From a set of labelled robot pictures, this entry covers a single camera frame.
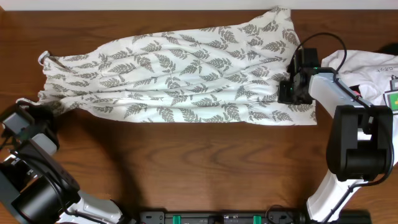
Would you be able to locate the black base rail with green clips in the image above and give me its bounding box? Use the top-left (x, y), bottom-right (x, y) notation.
top-left (136, 207), bottom-right (373, 224)

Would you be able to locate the white fern-print dress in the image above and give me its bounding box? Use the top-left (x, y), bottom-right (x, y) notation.
top-left (38, 7), bottom-right (317, 126)

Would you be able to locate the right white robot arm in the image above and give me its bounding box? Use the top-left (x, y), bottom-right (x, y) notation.
top-left (278, 67), bottom-right (395, 223)

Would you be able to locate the white t-shirt with pixel graphic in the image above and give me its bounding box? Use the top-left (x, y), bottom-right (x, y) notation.
top-left (322, 50), bottom-right (397, 154)

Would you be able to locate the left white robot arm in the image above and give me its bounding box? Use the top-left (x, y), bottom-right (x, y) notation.
top-left (1, 101), bottom-right (137, 223)

